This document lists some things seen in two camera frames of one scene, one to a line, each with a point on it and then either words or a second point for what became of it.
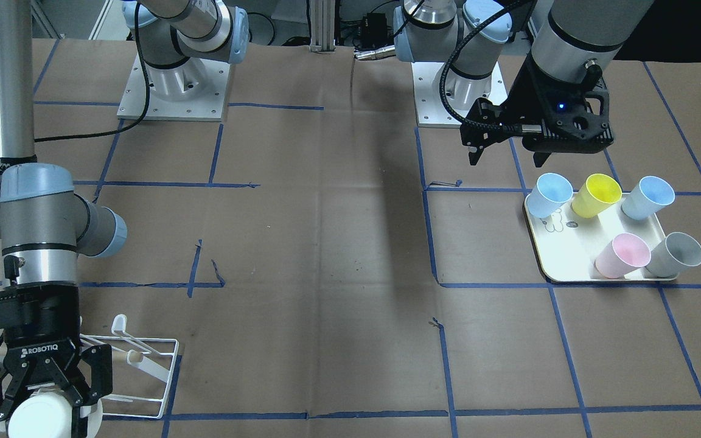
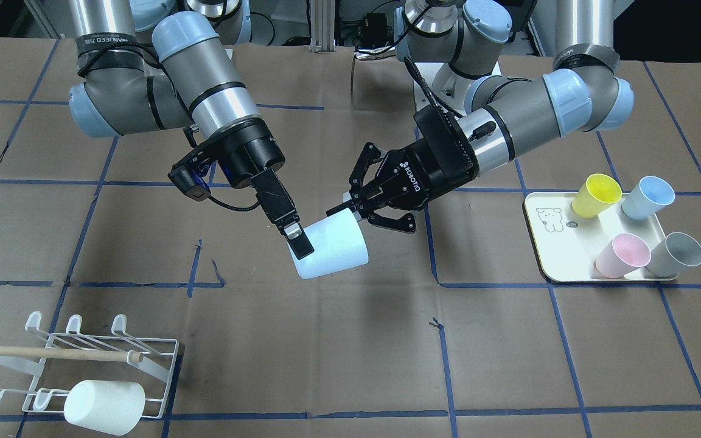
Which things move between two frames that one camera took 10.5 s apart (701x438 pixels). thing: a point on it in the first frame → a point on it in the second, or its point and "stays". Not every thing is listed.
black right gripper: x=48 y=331 → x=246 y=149
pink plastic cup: x=625 y=253 stays
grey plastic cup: x=670 y=255 stays
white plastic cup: x=49 y=415 → x=116 y=407
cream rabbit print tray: x=567 y=244 stays
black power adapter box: x=374 y=30 stays
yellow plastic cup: x=597 y=192 stays
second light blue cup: x=650 y=194 stays
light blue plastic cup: x=551 y=191 → x=339 y=243
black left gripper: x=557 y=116 → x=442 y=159
